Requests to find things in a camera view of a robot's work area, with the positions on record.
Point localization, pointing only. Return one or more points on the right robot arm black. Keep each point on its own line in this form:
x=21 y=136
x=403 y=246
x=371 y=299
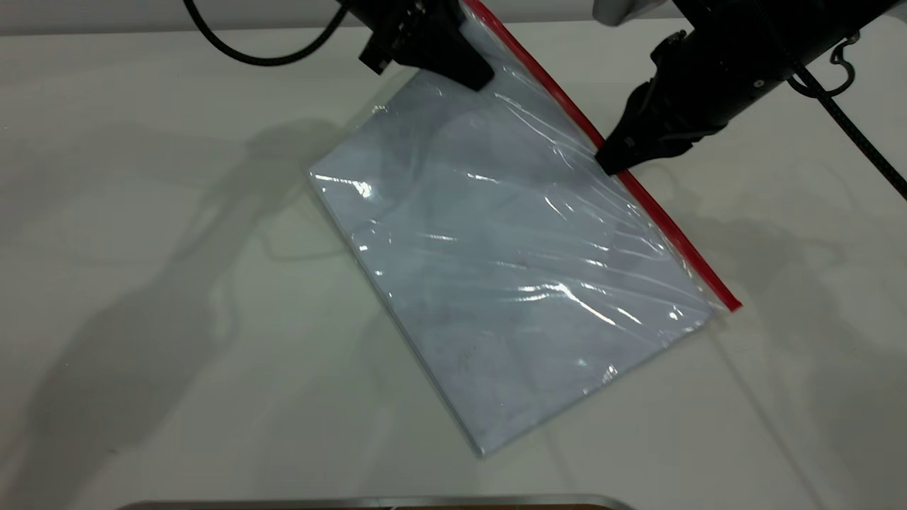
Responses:
x=815 y=28

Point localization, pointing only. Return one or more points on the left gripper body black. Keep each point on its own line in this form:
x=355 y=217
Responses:
x=404 y=28

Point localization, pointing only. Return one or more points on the metal frame edge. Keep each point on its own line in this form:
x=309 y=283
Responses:
x=368 y=503

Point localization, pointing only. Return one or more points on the clear plastic red-zipper bag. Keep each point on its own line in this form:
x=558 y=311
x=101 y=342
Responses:
x=510 y=269

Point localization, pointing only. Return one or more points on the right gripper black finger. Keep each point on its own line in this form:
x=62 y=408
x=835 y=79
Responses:
x=638 y=157
x=655 y=117

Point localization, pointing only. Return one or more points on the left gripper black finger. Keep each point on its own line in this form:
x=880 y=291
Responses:
x=460 y=64

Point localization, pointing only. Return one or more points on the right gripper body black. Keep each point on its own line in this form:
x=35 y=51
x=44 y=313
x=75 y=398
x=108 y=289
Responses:
x=716 y=78

